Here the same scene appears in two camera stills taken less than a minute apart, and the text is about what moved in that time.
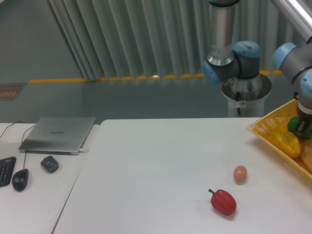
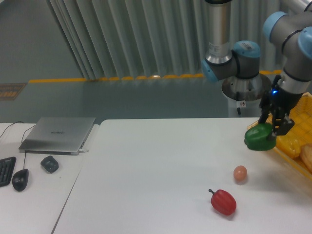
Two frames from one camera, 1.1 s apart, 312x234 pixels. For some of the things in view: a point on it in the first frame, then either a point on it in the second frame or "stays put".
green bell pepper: x=305 y=132 → x=256 y=137
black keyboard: x=7 y=166 stays put
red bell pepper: x=223 y=202 stays put
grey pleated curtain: x=128 y=39 stays put
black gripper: x=304 y=121 → x=279 y=102
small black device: x=49 y=163 stays put
